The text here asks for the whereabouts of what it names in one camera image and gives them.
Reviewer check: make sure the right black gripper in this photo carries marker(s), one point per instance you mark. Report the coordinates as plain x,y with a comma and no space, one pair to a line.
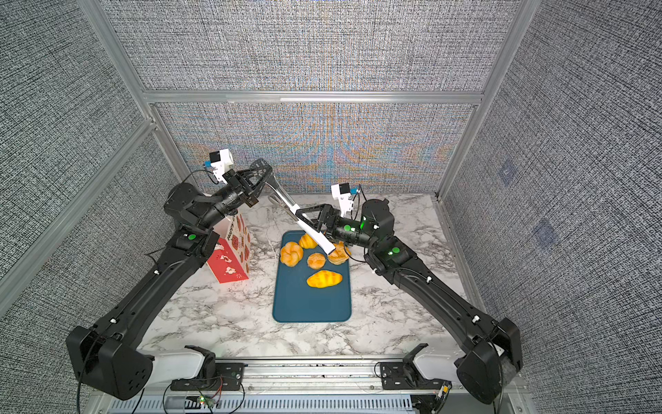
333,222

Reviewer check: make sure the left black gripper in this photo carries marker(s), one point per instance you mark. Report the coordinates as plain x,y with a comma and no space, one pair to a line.
240,191

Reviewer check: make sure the red white paper gift bag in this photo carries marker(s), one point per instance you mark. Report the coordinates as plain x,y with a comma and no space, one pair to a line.
230,260

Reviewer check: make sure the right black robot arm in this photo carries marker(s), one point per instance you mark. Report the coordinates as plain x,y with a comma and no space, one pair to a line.
492,348

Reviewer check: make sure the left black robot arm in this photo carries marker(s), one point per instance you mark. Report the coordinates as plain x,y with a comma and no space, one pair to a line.
106,356

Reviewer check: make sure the knot shaped bread roll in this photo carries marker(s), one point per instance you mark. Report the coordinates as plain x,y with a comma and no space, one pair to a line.
291,254

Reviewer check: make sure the striped yellow bun left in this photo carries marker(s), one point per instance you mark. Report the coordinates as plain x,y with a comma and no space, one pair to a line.
307,242

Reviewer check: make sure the flaky braided pastry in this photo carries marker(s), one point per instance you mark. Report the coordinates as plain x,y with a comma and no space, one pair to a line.
339,255

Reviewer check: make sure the small round crusty bun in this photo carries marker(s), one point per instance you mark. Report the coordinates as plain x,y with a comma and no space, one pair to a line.
316,261

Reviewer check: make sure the yellow striped croissant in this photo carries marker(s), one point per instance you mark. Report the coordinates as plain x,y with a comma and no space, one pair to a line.
324,279

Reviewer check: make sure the teal rectangular tray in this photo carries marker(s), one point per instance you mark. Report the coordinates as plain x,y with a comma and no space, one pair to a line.
297,302

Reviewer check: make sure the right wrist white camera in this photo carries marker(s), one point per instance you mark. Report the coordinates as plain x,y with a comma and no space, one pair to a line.
345,195

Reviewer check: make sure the wrist white camera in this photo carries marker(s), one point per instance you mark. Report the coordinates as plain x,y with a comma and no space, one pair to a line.
219,163
345,195

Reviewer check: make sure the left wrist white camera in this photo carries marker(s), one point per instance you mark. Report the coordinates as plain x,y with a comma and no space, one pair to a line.
219,163

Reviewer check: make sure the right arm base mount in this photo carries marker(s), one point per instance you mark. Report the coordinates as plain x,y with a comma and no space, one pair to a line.
423,368

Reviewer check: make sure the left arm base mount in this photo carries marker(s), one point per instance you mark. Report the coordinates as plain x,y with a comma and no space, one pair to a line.
211,375

